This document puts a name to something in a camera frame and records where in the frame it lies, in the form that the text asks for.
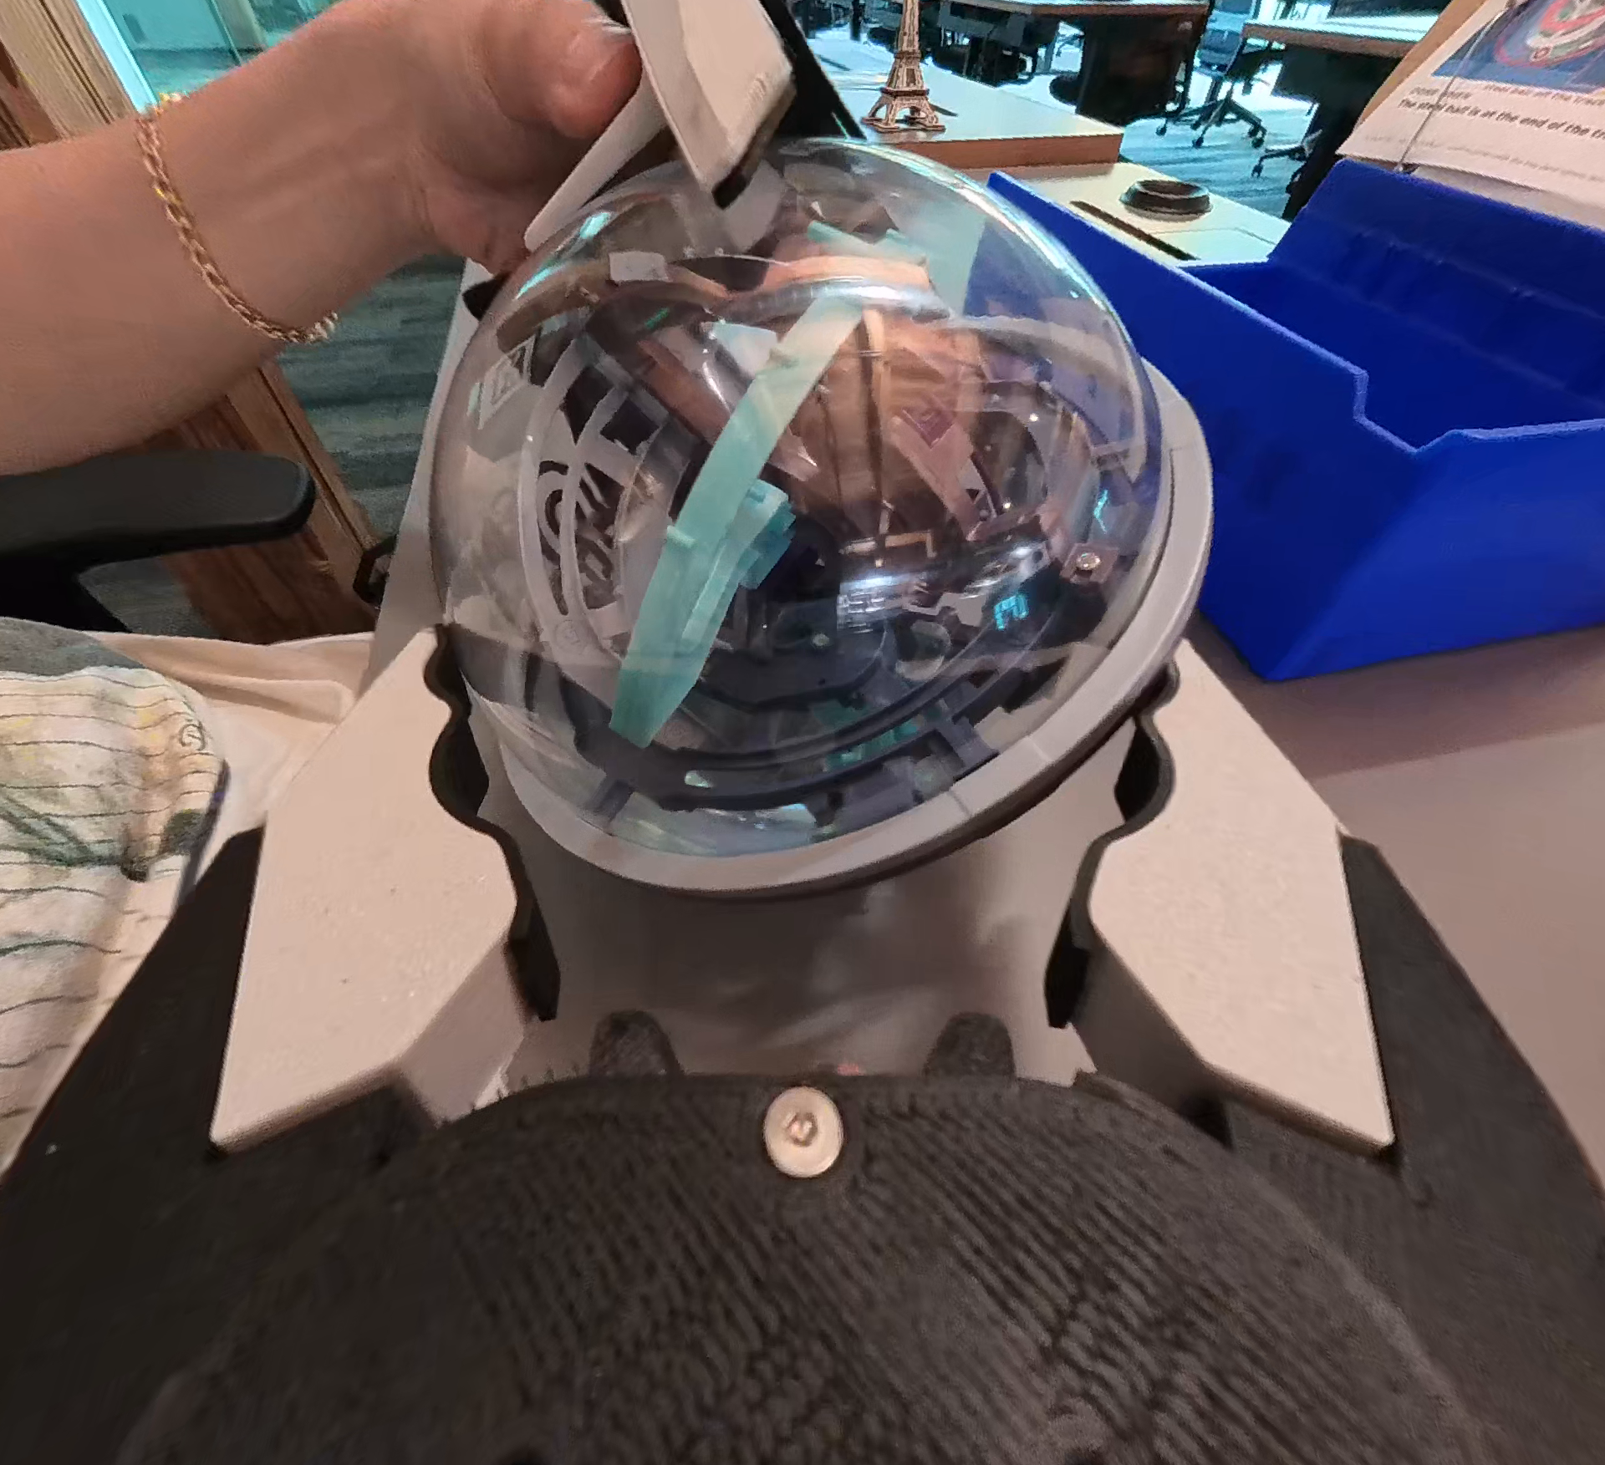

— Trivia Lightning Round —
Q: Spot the clear maze ball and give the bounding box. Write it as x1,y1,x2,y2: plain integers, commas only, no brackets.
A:
428,136,1216,902

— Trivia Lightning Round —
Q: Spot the black office chair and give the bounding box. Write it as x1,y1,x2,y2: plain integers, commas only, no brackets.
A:
1160,0,1278,148

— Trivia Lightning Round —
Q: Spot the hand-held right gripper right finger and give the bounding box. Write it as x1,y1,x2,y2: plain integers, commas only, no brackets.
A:
1047,638,1398,1155

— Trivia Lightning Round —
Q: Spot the black chair armrest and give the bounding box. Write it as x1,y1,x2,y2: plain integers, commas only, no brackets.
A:
0,450,319,630

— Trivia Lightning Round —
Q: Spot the printed instruction sheet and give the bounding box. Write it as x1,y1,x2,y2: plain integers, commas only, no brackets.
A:
1361,0,1605,225

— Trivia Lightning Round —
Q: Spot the person's left hand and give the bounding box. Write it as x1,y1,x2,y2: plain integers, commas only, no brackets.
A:
160,0,646,337

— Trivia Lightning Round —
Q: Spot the small metal tower model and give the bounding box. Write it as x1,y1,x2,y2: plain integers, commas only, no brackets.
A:
861,0,949,133

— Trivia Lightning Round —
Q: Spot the gold chain bracelet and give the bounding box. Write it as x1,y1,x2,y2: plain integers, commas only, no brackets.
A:
133,91,340,349

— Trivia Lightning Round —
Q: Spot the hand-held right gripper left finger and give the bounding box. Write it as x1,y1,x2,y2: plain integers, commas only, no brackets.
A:
211,628,562,1152

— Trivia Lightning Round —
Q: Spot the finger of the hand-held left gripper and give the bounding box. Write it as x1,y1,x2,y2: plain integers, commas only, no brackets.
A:
524,86,689,256
610,0,798,206

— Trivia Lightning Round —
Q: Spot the blue plastic bin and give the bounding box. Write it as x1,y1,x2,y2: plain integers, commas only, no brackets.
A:
989,160,1605,681

